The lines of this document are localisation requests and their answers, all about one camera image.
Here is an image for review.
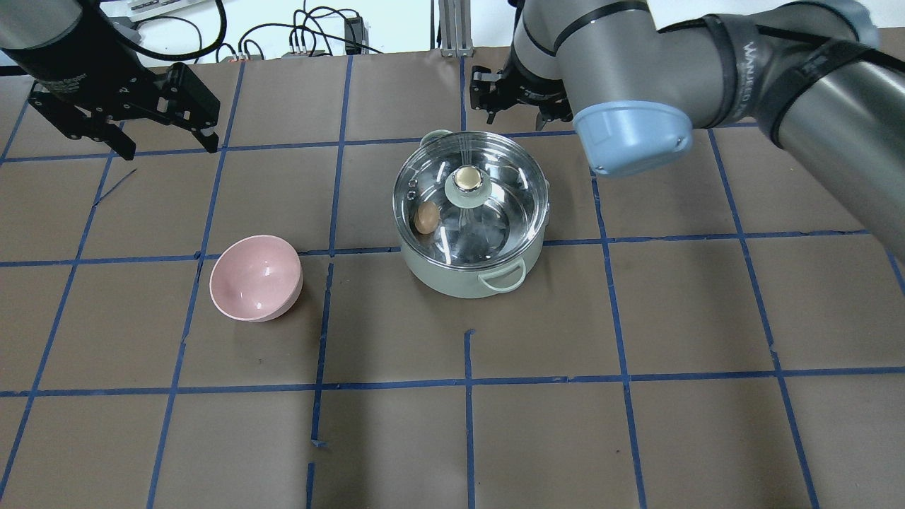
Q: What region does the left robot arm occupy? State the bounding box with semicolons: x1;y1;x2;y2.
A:
1;1;227;160

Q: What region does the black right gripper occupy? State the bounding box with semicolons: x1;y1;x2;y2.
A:
469;60;574;132

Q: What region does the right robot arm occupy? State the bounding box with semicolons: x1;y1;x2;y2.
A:
471;1;904;257

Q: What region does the light green steel pot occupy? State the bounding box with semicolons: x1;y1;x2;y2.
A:
393;129;551;299

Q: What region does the glass pot lid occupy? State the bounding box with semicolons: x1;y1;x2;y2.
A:
393;134;551;268

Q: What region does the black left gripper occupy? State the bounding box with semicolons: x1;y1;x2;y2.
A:
14;14;221;162

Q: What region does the aluminium frame post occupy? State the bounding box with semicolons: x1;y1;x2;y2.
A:
438;1;474;58

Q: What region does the pink bowl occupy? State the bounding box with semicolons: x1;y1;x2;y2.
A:
208;235;304;322

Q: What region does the brown egg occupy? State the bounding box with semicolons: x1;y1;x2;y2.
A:
412;201;440;235

